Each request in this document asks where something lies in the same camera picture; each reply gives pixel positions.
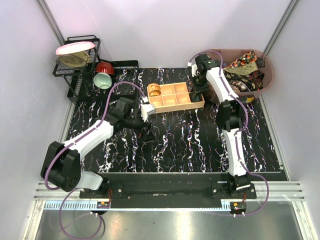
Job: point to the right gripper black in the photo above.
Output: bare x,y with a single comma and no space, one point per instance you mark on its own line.
195,76

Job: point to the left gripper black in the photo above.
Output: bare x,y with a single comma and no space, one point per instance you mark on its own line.
144,133

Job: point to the dark green fern tie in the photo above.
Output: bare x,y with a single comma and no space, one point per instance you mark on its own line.
195,97

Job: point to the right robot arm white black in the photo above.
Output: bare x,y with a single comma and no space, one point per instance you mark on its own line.
231,118

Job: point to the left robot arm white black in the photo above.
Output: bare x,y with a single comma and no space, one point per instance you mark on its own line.
62,169

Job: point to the pile of patterned ties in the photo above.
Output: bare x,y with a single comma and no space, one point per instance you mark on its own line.
244,74

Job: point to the rolled dark patterned tie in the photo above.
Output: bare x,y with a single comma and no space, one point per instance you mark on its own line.
190,87

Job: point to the wooden compartment box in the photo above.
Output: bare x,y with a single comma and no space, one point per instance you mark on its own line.
174,97

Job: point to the brown plastic basket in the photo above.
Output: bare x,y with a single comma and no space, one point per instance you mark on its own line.
227,56

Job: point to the black marble pattern mat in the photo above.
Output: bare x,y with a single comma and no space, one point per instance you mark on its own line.
186,141

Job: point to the rolled orange tie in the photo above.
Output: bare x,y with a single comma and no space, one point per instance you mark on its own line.
154,90

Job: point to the blue yellow small box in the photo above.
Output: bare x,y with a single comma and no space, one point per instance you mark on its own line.
250,100

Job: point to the light green bowl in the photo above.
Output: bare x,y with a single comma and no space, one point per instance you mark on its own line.
102,81

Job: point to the red bowl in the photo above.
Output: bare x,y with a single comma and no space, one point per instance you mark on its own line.
105,67

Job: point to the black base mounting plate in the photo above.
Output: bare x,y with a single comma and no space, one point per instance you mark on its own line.
211,185

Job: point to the beige plate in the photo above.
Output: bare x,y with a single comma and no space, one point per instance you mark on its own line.
74,60

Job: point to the pink plate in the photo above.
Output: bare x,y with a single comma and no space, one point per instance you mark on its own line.
74,47

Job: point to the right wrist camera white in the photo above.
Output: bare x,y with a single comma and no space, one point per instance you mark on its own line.
193,68

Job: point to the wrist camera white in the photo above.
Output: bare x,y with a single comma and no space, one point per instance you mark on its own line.
193,68
147,109

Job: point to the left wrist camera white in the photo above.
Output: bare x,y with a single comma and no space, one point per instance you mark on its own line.
147,109

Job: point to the black wire dish rack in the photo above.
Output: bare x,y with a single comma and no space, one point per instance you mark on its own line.
80,79

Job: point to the aluminium rail frame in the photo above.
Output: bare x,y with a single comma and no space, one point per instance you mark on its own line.
211,201

